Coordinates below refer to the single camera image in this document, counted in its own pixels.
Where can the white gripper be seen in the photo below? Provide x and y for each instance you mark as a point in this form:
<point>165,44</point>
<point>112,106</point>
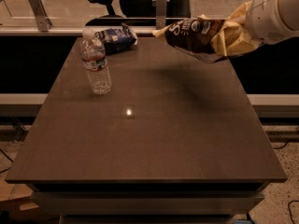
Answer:
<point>263,18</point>

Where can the brown chip bag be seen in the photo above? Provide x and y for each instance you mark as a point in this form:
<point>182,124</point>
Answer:
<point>196,36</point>

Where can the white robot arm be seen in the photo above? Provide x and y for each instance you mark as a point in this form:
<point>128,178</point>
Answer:
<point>231,27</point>

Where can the blue chip bag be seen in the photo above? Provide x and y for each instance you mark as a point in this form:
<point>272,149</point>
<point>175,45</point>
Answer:
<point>117,39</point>

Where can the clear plastic water bottle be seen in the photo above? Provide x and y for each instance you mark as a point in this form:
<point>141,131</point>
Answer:
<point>93,56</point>

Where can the black office chair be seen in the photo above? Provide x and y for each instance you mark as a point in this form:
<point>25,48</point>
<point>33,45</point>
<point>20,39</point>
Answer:
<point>140,12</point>

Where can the grey table drawer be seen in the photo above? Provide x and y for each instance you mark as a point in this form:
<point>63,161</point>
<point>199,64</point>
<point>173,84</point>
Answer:
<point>99,203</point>

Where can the cardboard box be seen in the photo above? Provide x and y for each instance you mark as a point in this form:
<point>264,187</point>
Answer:
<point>16,206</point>

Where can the centre metal bracket post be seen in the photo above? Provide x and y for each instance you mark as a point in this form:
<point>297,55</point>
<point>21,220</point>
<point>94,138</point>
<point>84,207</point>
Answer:
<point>161,6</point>

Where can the metal bracket post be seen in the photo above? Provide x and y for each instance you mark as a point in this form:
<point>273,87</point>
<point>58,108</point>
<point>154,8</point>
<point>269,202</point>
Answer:
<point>161,6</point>
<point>43,22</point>

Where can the left metal bracket post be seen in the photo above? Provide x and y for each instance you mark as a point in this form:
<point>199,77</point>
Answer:
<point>43,22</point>

